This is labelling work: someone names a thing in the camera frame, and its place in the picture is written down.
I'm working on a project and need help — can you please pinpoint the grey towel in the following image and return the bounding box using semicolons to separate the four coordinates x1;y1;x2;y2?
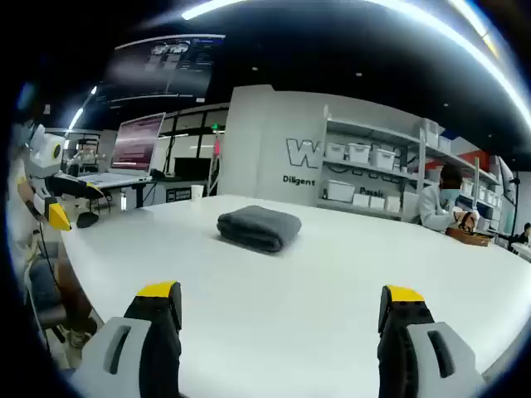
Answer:
216;205;303;255

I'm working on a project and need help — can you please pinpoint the person's left hand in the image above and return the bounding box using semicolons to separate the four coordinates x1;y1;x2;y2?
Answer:
17;177;43;223

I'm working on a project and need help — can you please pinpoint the white side desk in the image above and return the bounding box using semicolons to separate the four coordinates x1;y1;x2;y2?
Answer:
76;170;155;211

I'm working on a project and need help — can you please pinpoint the purple display screen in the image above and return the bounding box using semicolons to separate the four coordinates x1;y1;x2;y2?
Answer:
109;112;168;175

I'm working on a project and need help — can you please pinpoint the dark office chair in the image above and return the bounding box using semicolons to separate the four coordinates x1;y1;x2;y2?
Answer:
22;247;99;347

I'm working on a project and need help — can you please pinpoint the brown wooden tray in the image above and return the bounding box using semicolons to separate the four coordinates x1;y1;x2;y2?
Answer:
445;226;495;249

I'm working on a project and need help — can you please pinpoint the dark ceiling screen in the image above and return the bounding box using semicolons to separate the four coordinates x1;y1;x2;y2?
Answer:
94;34;227;105

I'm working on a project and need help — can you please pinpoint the group of white storage boxes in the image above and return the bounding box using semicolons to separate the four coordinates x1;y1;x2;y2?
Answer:
326;118;503;213

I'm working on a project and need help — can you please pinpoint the grey metal shelf unit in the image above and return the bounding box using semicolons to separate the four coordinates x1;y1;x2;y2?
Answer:
318;104;504;223

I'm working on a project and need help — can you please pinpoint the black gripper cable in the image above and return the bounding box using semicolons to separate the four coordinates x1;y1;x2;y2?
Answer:
37;218;61;294

